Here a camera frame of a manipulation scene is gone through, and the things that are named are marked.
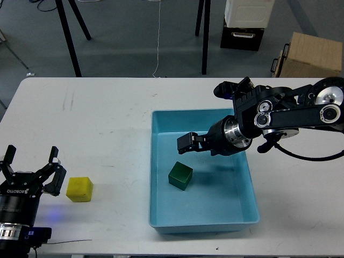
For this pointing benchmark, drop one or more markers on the black table leg pair right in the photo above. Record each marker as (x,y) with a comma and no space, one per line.
(203,15)

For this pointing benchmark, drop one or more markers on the green block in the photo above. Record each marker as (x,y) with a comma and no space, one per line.
(180,176)

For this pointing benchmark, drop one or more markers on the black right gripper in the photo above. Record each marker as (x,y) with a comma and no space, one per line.
(223,138)

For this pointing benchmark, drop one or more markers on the yellow block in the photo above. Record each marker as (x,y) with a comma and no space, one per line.
(79,189)

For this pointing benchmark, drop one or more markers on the black case with handle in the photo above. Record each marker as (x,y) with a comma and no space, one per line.
(246,39)

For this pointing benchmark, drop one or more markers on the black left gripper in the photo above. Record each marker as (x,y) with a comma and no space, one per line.
(20,193)

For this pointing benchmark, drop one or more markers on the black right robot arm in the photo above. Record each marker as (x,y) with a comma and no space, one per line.
(274,113)

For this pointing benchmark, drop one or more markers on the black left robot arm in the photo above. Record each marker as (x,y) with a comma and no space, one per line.
(17,240)

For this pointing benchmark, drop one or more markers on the light blue plastic box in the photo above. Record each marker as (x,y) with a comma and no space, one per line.
(220,195)

